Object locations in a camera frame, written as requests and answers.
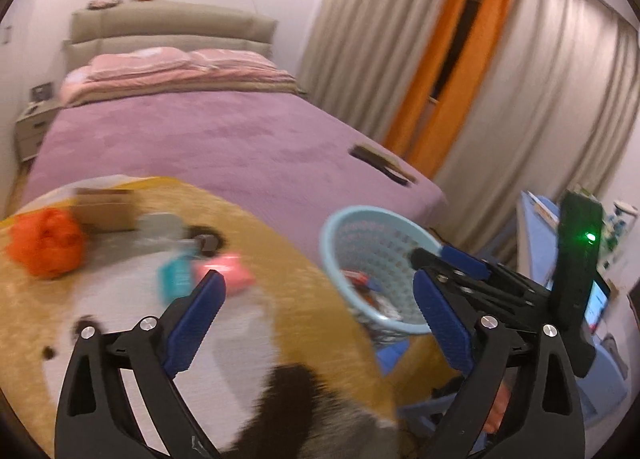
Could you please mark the dark bed brush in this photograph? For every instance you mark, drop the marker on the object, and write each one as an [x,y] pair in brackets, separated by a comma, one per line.
[380,160]

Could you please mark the teal packet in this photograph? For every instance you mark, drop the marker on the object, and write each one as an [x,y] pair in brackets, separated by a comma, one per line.
[175,274]

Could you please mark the white wall switch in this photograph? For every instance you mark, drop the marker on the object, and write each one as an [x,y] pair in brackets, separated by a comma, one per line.
[6,34]

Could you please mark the beige upholstered bed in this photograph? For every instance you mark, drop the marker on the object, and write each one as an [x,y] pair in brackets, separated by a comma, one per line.
[170,26]

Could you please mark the dark patterned cloth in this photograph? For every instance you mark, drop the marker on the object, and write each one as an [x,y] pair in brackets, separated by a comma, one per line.
[105,3]

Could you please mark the pink packet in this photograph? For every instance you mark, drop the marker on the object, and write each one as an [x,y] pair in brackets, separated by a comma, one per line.
[230,271]

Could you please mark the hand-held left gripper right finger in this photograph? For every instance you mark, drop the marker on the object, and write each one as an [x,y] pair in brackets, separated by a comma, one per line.
[445,324]

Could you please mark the brown cardboard box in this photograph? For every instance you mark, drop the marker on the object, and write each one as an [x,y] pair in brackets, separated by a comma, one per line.
[105,209]

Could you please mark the orange plastic bag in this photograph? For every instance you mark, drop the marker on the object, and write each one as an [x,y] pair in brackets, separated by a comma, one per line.
[47,244]

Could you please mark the white jar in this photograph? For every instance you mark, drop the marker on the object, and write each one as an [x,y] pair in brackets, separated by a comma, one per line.
[626,219]

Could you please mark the blue printed carton box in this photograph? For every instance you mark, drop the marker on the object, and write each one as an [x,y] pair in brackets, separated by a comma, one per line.
[357,278]

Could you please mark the pink pillow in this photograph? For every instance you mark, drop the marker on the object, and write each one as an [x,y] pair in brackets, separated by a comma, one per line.
[230,59]
[140,64]

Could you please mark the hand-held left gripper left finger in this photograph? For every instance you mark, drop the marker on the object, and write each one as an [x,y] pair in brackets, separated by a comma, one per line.
[192,326]

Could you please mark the purple bedspread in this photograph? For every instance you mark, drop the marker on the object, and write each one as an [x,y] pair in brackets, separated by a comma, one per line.
[225,149]

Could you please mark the dark window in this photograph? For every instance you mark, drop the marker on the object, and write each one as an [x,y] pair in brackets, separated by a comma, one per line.
[462,39]

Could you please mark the clear plastic bottle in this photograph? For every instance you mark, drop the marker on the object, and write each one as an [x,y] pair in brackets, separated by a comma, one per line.
[167,226]

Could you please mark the beige curtain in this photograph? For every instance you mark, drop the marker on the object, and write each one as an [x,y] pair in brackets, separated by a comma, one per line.
[370,29]
[560,89]

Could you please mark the black picture frame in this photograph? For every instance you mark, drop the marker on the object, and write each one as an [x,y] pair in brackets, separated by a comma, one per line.
[41,92]

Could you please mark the light blue plastic basket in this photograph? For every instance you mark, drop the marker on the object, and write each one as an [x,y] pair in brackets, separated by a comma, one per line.
[360,236]

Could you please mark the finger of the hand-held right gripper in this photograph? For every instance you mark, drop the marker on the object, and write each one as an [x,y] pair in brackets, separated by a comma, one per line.
[500,304]
[467,263]

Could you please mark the blue plastic stool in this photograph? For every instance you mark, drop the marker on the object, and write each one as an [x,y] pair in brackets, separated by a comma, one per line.
[395,356]

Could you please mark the beige nightstand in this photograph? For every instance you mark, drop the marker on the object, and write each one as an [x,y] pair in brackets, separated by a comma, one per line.
[35,131]

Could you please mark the folded pink quilt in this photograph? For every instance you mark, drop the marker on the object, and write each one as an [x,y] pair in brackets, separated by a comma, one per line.
[175,86]

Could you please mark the tablet screen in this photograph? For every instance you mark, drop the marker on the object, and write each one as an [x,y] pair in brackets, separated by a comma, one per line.
[597,304]

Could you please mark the orange curtain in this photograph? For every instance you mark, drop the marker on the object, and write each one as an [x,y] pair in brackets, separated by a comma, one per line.
[475,64]
[435,49]

